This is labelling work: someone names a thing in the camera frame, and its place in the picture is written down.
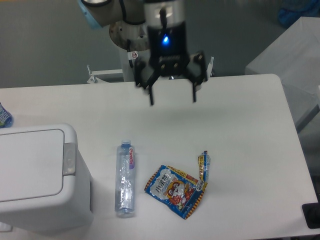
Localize clear plastic water bottle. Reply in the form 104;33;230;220
114;139;136;218

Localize black device right edge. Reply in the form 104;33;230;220
302;202;320;229

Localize white cloth-covered table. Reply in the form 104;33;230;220
244;17;320;130

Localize white push-lid trash can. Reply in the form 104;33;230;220
0;123;94;232

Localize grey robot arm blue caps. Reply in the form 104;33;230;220
78;0;209;105

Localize blue bag top right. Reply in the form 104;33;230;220
277;0;320;29

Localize blue patterned bottle left edge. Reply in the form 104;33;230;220
0;103;14;129

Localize blue snack bag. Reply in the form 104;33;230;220
144;150;211;220

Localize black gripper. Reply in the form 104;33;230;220
133;22;208;106

